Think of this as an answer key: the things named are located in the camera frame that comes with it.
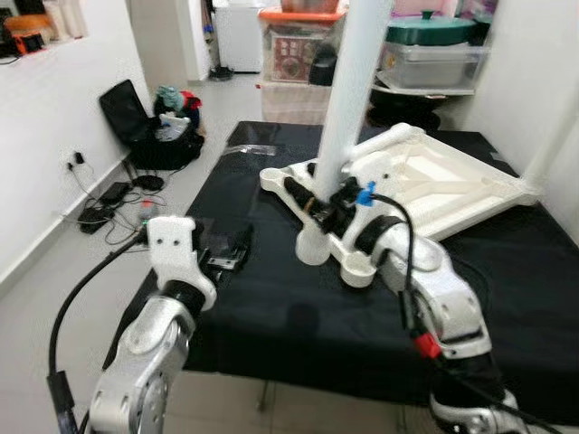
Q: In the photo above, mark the dark green round lid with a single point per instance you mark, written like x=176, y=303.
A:
x=430, y=29

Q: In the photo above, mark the white plastic table top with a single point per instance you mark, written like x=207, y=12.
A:
x=434, y=181

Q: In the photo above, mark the beige fringed cloth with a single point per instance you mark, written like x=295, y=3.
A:
x=289, y=104

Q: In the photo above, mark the black cloth cover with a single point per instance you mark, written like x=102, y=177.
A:
x=271, y=316

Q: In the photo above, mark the black power strip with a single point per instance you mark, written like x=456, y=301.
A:
x=95, y=220

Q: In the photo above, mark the clear box with orange lid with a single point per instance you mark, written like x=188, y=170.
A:
x=298, y=18

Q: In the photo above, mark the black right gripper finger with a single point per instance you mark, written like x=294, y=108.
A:
x=303, y=194

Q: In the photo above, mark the colourful clothes pile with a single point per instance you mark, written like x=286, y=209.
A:
x=176, y=104

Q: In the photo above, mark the white wall socket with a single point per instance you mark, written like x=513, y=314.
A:
x=72, y=163

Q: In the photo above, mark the dark red patterned box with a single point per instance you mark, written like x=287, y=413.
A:
x=291, y=59

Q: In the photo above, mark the clear plastic wrapper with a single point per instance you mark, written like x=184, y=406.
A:
x=246, y=149

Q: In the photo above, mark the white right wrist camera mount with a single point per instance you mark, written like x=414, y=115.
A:
x=371, y=172

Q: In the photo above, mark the clear plastic storage box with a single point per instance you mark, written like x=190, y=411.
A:
x=434, y=65

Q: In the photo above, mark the black power adapter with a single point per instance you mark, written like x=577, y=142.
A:
x=113, y=193

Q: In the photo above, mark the black bag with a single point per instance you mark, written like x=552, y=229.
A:
x=322, y=68

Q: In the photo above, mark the grey small charger box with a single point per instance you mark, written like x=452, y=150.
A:
x=149, y=212

